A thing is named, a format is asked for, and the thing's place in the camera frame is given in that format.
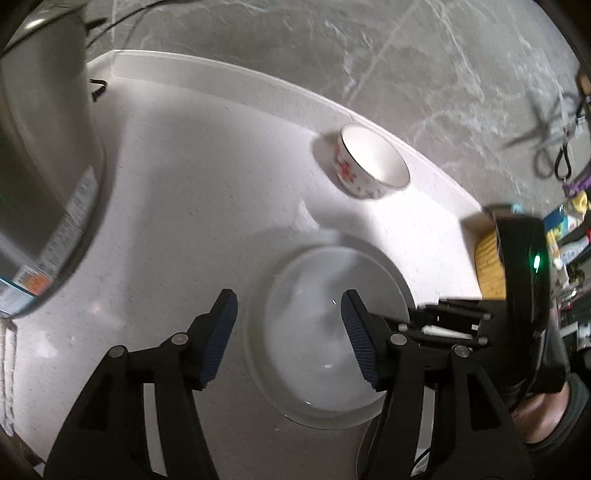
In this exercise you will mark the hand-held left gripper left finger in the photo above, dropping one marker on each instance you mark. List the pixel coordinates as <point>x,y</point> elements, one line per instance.
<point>219,337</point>

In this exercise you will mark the purple plastic item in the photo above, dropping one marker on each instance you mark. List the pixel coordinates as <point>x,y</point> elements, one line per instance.
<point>577,184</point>

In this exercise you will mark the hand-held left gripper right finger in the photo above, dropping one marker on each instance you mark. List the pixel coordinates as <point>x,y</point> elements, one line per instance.
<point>360,341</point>

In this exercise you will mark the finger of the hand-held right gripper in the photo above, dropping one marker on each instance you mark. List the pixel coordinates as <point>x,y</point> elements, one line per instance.
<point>461,340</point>
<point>457,310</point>

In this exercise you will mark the yellow plastic item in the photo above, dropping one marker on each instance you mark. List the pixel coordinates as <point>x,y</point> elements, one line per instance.
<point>579,201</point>

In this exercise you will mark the blue printed packet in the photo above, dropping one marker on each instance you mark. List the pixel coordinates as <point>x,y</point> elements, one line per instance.
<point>561,224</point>

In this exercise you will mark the person's right hand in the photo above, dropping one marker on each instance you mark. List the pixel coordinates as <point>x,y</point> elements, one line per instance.
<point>542,415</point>

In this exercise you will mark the white cloth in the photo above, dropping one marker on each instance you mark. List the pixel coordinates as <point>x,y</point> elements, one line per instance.
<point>7,378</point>

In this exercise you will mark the stainless steel cooking pot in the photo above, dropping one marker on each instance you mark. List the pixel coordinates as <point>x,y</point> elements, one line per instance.
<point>46,161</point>

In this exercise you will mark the person's right forearm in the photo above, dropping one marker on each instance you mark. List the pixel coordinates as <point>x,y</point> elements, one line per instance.
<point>563,445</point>

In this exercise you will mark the pink floral bowl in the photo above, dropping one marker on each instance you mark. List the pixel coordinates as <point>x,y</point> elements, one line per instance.
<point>374,157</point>

